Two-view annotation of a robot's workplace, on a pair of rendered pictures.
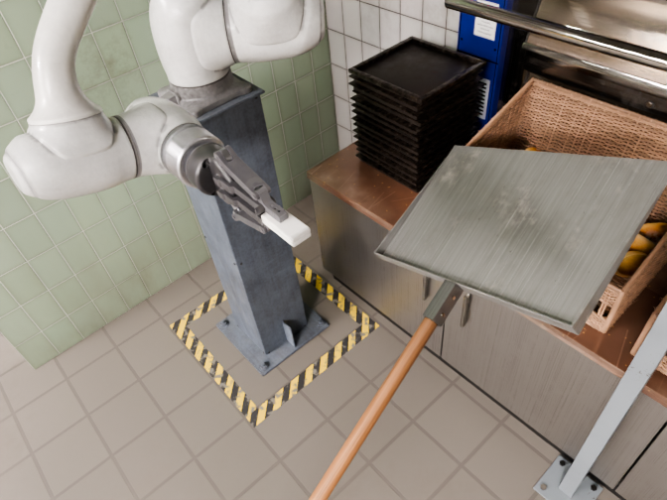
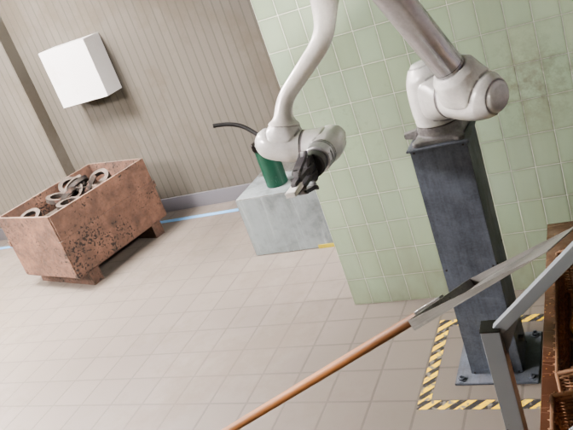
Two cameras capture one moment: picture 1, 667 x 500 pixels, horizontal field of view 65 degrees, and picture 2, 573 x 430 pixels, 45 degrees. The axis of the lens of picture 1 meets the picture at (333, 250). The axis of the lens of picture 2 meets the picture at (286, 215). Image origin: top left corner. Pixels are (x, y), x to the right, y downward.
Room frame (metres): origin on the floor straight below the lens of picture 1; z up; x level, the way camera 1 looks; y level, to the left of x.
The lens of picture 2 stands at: (-0.27, -1.55, 1.82)
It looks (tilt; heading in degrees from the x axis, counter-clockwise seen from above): 21 degrees down; 65
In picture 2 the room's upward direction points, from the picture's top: 20 degrees counter-clockwise
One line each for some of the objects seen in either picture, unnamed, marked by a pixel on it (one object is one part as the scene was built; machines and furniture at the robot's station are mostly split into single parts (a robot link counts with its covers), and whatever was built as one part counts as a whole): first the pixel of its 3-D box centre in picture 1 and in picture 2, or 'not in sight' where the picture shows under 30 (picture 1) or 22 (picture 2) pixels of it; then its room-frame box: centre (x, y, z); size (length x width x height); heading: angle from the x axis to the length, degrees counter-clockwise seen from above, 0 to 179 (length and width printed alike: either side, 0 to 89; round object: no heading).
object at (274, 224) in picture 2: not in sight; (286, 165); (1.68, 2.40, 0.42); 0.88 x 0.73 x 0.84; 36
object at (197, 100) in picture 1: (196, 85); (434, 128); (1.24, 0.29, 1.03); 0.22 x 0.18 x 0.06; 126
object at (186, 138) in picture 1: (196, 157); (319, 157); (0.71, 0.20, 1.17); 0.09 x 0.06 x 0.09; 127
